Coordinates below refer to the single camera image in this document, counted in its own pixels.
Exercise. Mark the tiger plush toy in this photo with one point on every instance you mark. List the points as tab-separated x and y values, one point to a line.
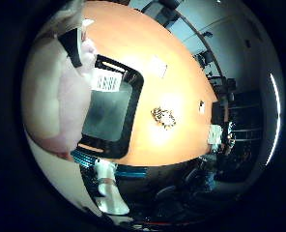
163	117

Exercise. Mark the black mesh basket container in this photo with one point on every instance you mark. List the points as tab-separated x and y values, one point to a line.
112	109

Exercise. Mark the white paper sheet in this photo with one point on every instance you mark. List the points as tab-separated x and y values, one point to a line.
158	66

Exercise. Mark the small white tag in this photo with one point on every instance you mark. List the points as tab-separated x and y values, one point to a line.
201	106

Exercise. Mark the white printed card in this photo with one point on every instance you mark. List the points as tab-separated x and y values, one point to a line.
214	134

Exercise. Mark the long ceiling light strip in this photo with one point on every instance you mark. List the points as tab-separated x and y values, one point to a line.
277	119

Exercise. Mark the blue aluminium rail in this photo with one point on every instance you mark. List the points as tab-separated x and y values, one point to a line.
130	171

